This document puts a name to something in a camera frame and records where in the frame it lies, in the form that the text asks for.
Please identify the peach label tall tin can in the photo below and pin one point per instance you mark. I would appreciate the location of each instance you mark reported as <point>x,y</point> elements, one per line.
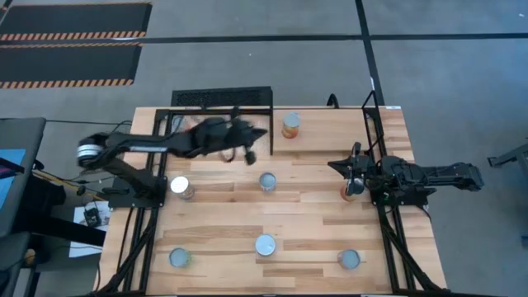
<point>180,185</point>

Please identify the white paper sheets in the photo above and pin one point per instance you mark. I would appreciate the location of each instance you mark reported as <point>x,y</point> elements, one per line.
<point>80,245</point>

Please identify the corn label tall tin can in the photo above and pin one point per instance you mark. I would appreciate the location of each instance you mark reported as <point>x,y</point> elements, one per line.
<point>291,123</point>

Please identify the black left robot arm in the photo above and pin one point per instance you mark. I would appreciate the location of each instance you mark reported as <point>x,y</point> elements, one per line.
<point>140,145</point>

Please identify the black aluminium rig frame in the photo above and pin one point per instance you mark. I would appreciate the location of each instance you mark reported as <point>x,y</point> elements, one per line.
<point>396,231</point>
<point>185,111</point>

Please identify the oranges label small tin can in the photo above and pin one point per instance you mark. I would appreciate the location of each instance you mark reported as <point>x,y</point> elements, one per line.
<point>179,257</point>

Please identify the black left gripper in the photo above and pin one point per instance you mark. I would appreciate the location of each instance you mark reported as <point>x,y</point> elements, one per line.
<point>218,136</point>

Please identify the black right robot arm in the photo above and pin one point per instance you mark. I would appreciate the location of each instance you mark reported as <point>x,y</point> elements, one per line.
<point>445,173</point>

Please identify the brown label tin can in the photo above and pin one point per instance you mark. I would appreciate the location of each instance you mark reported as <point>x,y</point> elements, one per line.
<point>345,197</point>

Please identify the pink corn small tin can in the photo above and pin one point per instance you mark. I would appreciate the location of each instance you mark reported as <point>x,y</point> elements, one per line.
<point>349,259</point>

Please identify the grey side table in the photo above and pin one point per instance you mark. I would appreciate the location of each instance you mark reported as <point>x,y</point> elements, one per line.
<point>20,134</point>

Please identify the small black device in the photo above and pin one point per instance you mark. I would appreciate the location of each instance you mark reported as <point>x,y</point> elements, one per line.
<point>92,217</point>

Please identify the wooden shelf with black frame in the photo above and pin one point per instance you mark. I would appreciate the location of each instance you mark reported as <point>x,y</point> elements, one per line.
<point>326,136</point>

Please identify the carrot label small tin can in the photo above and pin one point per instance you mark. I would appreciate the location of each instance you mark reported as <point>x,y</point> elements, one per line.
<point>267,180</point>

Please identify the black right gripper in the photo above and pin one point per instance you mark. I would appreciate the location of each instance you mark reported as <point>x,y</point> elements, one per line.
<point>363,167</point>

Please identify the black hazard-striped floor mat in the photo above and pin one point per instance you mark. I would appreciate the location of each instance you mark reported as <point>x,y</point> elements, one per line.
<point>66,62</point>
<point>74,18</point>

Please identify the blue sheet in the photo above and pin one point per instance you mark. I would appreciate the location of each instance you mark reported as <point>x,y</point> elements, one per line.
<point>10,173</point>

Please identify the tall shiny-lid tin can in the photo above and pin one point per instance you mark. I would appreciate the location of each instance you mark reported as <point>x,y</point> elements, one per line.
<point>265,244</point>

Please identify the grey metal stand leg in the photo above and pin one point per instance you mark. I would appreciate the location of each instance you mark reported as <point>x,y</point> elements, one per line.
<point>509,156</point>

